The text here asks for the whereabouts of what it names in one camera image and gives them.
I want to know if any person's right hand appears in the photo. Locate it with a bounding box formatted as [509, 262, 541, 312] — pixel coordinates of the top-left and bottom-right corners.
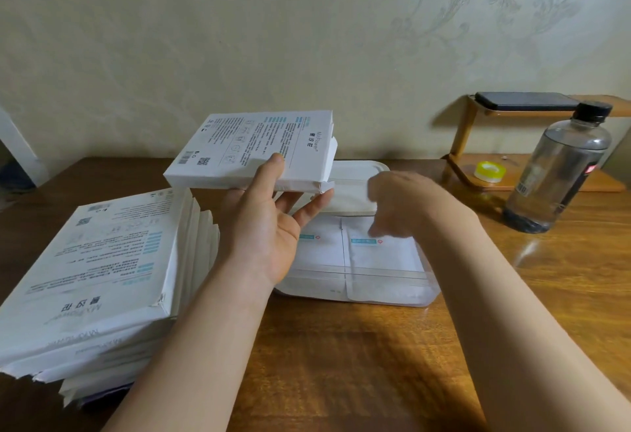
[367, 170, 482, 240]

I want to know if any person's left hand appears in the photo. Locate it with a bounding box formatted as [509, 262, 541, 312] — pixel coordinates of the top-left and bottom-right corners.
[216, 153, 335, 289]

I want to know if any white container lid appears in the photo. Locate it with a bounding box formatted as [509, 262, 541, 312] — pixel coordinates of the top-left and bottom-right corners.
[291, 160, 391, 216]

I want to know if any clear plastic container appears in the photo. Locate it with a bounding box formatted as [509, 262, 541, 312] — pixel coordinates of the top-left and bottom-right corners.
[273, 190, 442, 308]

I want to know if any white box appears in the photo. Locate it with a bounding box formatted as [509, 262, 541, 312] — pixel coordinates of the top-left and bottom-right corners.
[163, 110, 339, 195]

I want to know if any stack of white boxes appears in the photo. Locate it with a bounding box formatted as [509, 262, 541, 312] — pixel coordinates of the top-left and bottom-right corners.
[0, 188, 222, 408]

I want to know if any person's right forearm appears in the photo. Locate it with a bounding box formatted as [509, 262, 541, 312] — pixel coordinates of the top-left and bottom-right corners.
[419, 215, 631, 432]

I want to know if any person's left forearm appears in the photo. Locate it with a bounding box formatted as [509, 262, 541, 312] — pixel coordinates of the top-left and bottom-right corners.
[101, 254, 277, 432]

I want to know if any yellow tape roll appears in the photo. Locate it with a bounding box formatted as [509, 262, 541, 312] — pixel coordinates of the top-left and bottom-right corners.
[474, 160, 505, 183]

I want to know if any clear bottle with black cap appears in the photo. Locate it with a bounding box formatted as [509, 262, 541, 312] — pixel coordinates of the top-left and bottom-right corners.
[502, 100, 614, 234]

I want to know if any black smartphone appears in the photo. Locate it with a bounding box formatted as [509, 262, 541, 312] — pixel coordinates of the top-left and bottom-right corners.
[475, 91, 582, 112]

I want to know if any small wooden desk shelf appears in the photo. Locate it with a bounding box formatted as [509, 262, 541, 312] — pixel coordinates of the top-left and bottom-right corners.
[443, 94, 631, 193]

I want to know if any dark blue bundle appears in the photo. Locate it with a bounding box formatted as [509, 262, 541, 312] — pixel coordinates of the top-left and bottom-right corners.
[0, 160, 35, 191]

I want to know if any white bookshelf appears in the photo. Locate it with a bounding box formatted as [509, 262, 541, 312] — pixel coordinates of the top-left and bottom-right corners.
[0, 103, 50, 189]

